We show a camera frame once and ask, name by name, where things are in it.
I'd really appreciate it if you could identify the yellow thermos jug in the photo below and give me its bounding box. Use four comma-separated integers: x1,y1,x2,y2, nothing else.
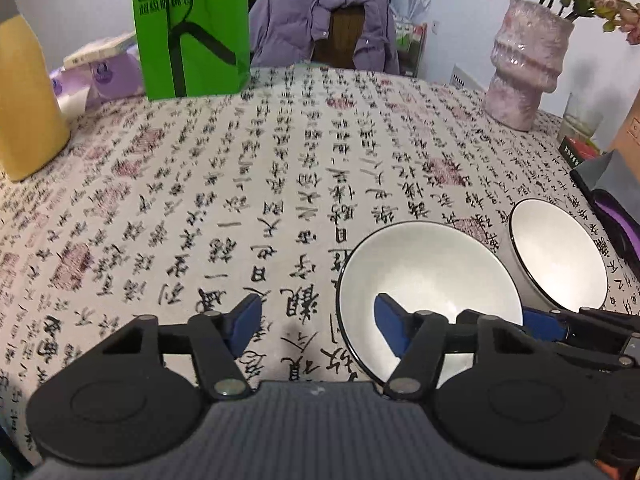
0,0,72,182

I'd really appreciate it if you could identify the purple padded jacket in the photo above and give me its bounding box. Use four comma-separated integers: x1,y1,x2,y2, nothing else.
248,0,401,77

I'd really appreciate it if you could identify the clear glass cup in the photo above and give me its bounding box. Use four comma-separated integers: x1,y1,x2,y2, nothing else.
556,92,605,143

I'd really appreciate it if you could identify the calligraphy printed tablecloth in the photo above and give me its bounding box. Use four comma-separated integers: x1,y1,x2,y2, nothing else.
0,64,640,471

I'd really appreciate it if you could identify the red box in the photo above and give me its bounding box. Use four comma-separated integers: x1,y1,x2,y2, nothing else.
557,135,603,167

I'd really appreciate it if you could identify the grey and purple cloth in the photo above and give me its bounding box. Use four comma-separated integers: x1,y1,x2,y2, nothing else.
570,149,640,273

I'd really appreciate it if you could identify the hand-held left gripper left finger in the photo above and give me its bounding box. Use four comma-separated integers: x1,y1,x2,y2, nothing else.
102,294,263,402

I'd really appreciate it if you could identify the storage rack with bottles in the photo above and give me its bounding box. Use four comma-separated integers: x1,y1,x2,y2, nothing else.
394,15,429,78

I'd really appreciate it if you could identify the green paper bag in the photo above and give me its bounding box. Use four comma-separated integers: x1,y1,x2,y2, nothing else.
130,0,252,102

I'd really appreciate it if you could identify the wooden chair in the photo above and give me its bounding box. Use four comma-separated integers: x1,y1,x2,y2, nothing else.
312,6,368,70

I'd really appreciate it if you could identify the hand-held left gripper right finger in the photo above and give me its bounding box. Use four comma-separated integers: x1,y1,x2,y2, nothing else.
374,294,541,402

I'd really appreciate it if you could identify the white flat box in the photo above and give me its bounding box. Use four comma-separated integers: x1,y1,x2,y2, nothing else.
62,31,138,70

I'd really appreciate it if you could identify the pink hard case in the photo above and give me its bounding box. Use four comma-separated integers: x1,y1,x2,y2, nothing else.
606,87,640,161

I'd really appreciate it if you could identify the pink textured vase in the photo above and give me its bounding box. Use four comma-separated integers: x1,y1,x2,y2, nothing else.
482,0,576,132

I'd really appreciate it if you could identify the white bowl with black rim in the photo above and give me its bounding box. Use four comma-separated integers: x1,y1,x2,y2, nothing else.
508,198,610,311
336,222,524,386

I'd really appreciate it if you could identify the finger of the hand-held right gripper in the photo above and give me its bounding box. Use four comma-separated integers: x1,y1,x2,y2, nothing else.
522,306,640,368

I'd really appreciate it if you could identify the purple tissue pack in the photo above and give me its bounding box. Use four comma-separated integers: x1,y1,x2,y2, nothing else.
49,45,147,123

